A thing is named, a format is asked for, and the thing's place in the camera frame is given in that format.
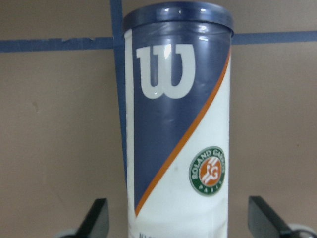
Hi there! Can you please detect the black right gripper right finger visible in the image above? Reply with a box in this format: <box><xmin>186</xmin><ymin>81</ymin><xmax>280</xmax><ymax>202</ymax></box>
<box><xmin>248</xmin><ymin>196</ymin><xmax>296</xmax><ymax>238</ymax></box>

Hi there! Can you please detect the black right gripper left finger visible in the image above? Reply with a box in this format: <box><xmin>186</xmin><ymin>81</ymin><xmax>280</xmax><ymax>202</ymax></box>
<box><xmin>75</xmin><ymin>198</ymin><xmax>109</xmax><ymax>238</ymax></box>

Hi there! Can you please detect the white blue tennis ball can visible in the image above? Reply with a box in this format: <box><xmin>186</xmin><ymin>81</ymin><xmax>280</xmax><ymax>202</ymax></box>
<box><xmin>123</xmin><ymin>1</ymin><xmax>233</xmax><ymax>238</ymax></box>

